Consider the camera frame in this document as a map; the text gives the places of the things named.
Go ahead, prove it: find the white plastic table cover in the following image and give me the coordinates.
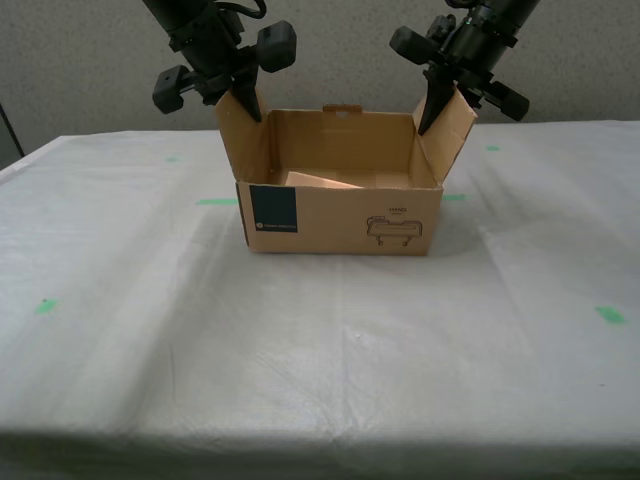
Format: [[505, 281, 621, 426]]
[[0, 119, 640, 480]]

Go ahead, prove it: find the brown cardboard box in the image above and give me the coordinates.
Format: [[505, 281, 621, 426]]
[[214, 92, 479, 257]]

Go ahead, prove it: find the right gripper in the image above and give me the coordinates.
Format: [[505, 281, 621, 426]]
[[389, 17, 530, 136]]

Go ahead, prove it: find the light wooden block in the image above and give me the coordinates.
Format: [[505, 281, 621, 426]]
[[285, 170, 369, 190]]

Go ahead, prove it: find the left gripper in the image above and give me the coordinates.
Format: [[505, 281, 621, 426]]
[[152, 14, 297, 124]]

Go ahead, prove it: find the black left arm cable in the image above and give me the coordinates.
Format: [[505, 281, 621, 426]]
[[214, 0, 266, 19]]

